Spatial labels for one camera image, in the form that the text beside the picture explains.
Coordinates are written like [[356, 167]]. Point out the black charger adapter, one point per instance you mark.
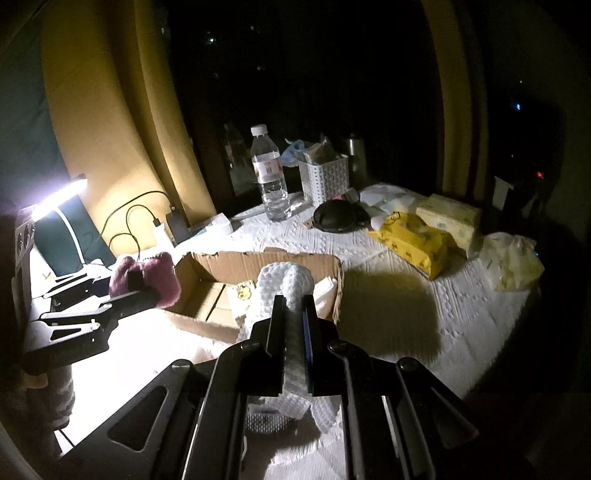
[[178, 226]]

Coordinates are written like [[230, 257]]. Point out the yellow wet wipes packet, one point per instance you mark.
[[411, 240]]

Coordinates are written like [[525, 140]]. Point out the white power bank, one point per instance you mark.
[[162, 233]]

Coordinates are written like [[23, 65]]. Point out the black round pouch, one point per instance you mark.
[[339, 217]]

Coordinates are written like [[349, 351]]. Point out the white and blue tissue box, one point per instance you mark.
[[214, 226]]

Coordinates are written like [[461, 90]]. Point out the pale yellow plastic bag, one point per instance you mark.
[[512, 261]]

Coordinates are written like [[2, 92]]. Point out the person's left forearm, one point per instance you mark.
[[55, 392]]

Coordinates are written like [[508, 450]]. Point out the white desk lamp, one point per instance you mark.
[[60, 191]]

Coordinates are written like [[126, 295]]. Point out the blue plastic bag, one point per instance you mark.
[[295, 152]]

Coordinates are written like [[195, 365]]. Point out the cardboard box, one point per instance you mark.
[[217, 272]]

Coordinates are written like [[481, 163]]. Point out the white tissue packets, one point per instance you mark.
[[388, 198]]

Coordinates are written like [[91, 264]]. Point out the wide yellow curtain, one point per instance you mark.
[[106, 115]]

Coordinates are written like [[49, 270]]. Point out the narrow yellow curtain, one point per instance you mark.
[[455, 92]]

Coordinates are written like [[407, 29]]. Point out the white perforated basket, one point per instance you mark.
[[325, 177]]

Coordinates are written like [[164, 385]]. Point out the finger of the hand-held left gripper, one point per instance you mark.
[[69, 284], [92, 314]]

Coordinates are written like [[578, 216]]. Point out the purple plush cloth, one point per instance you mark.
[[161, 277]]

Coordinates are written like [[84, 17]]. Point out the clear plastic water bottle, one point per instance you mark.
[[271, 175]]

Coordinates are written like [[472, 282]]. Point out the white pack with yellow print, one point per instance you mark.
[[242, 295]]

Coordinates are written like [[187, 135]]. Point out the white knit cloth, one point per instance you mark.
[[286, 279]]

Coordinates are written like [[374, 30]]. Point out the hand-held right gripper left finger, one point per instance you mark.
[[277, 346]]

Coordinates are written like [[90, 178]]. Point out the pale yellow tissue pack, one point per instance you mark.
[[450, 219]]

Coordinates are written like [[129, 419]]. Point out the steel thermos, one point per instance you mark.
[[355, 152]]

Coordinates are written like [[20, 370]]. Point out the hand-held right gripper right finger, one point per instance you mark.
[[308, 350]]

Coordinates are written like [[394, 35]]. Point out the small pink and white packet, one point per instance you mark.
[[345, 194]]

